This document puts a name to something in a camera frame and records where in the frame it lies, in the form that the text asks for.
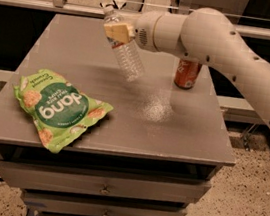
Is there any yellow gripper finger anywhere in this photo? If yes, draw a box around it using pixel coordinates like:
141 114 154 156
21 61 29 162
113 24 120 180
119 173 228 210
104 22 135 44

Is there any green Dang chips bag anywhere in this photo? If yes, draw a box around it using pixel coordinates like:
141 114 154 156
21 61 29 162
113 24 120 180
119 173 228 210
13 69 114 154

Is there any grey drawer cabinet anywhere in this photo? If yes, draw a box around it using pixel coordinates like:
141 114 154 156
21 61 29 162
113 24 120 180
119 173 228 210
0 14 235 216

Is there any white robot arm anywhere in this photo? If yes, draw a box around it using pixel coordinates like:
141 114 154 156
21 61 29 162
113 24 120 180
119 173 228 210
104 7 270 129

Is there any orange soda can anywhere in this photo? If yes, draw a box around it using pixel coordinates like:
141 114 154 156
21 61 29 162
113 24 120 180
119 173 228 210
174 59 202 90

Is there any clear plastic water bottle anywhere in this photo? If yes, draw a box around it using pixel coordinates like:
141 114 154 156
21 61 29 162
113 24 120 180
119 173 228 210
103 5 145 82

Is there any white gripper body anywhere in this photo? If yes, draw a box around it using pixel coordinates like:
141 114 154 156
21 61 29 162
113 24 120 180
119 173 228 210
127 11 161 52

